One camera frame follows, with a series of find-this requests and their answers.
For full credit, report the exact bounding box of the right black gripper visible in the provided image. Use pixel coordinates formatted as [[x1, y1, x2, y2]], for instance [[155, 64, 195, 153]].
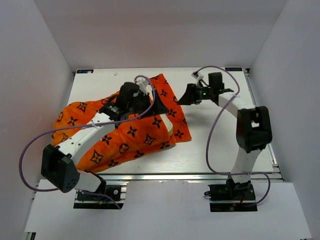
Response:
[[176, 84, 213, 106]]

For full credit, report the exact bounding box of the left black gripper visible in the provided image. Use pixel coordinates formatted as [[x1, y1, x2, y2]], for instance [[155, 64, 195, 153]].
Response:
[[127, 89, 169, 119]]

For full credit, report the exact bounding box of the cream contoured pillow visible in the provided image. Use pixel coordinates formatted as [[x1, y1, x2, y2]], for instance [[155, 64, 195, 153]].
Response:
[[160, 114, 173, 136]]

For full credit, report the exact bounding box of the orange patterned pillowcase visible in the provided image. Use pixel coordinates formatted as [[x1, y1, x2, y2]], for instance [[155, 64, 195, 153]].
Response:
[[51, 73, 192, 173]]

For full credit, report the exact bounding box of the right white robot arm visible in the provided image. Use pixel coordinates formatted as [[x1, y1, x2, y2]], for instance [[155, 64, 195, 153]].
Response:
[[177, 71, 273, 200]]

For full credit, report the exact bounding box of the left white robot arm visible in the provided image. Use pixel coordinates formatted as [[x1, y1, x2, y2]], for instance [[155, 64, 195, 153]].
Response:
[[40, 80, 169, 200]]

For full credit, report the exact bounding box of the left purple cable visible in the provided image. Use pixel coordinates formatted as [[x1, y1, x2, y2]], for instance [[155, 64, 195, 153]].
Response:
[[19, 75, 158, 210]]

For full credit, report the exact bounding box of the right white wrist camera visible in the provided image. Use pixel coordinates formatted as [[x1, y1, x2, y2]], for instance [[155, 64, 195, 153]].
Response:
[[191, 71, 204, 86]]

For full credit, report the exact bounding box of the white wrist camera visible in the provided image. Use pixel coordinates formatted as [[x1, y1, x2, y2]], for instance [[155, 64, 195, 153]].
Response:
[[191, 71, 204, 86], [134, 75, 149, 95]]

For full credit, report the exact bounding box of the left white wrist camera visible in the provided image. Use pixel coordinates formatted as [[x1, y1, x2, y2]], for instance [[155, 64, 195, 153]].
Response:
[[134, 75, 149, 95]]

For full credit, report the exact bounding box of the aluminium table rail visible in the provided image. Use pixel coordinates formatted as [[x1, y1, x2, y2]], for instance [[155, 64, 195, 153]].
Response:
[[99, 171, 283, 182]]

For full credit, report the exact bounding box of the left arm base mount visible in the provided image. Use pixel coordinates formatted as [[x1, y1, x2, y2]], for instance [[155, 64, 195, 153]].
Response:
[[73, 181, 127, 210]]

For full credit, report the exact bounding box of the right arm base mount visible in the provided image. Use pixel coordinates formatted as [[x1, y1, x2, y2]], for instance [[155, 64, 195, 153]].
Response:
[[204, 178, 258, 213]]

